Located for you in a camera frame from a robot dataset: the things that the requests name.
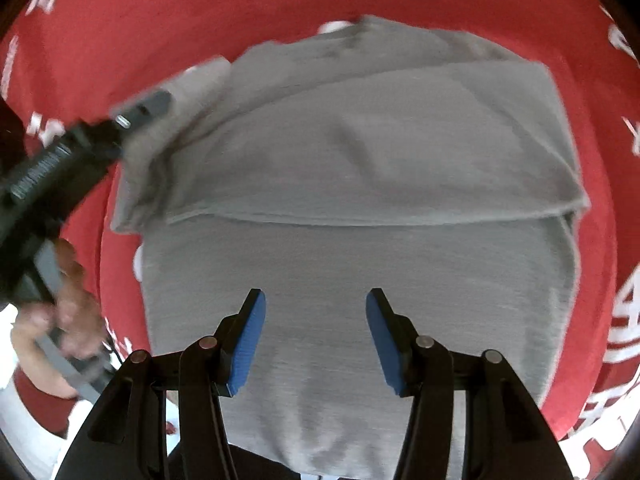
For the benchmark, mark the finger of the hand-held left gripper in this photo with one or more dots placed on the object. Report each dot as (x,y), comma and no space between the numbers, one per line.
(147,106)

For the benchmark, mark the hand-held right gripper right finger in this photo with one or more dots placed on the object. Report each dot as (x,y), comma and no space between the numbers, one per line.
(385,345)

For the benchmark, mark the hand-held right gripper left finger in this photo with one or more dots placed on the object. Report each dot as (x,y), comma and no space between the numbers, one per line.
(247,345)

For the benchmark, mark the grey knit garment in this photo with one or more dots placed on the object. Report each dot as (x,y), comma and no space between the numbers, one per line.
(350,160)

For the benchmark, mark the person's left forearm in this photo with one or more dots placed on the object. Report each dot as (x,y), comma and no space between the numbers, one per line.
(35,355)

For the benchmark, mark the person's left hand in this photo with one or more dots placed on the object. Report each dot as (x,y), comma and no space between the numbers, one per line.
(75,305)

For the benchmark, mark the red printed blanket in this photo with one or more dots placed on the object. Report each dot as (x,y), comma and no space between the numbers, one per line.
(200,10)

